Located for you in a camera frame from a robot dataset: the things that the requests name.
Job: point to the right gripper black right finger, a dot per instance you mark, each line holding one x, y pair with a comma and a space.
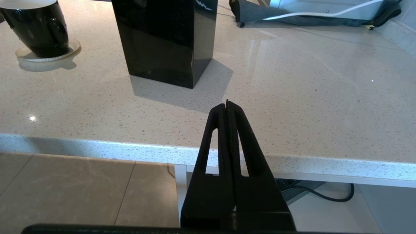
260, 191

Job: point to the black mug white inside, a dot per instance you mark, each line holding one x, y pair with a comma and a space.
39, 32

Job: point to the round clear coaster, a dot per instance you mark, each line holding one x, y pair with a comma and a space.
73, 48

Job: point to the black power strip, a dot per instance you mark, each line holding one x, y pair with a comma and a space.
292, 191

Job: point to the silver microwave oven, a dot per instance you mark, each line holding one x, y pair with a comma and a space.
325, 5

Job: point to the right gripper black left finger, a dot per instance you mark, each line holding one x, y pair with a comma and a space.
201, 195

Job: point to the dark grey cloth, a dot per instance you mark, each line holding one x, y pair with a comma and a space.
253, 13

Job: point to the black tissue box white lid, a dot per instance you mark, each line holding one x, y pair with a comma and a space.
162, 42

